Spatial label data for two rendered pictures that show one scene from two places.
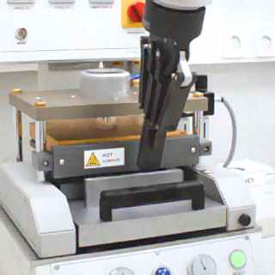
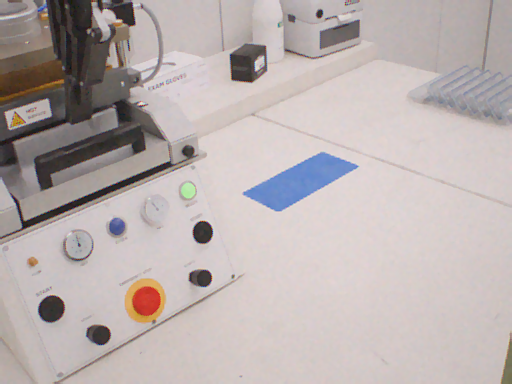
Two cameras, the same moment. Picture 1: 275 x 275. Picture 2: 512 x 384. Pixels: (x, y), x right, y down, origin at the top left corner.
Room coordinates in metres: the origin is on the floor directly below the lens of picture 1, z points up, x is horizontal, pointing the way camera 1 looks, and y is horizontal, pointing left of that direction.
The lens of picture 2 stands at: (0.07, -0.01, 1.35)
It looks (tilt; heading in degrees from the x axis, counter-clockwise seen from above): 30 degrees down; 341
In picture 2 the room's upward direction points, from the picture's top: 3 degrees counter-clockwise
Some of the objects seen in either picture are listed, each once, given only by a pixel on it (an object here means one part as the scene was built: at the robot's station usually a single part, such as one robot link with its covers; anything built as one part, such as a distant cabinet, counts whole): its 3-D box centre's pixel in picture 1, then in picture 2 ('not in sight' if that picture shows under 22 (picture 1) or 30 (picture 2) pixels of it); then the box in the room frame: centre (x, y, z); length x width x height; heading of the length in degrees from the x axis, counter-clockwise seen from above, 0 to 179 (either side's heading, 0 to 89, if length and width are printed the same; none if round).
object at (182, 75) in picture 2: (223, 184); (156, 82); (1.49, -0.26, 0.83); 0.23 x 0.12 x 0.07; 119
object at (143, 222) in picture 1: (116, 187); (47, 135); (0.97, 0.00, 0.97); 0.30 x 0.22 x 0.08; 21
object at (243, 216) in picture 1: (203, 186); (139, 115); (0.99, -0.14, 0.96); 0.26 x 0.05 x 0.07; 21
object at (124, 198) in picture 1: (153, 199); (92, 152); (0.84, -0.05, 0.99); 0.15 x 0.02 x 0.04; 111
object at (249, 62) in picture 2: not in sight; (248, 62); (1.52, -0.50, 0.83); 0.09 x 0.06 x 0.07; 134
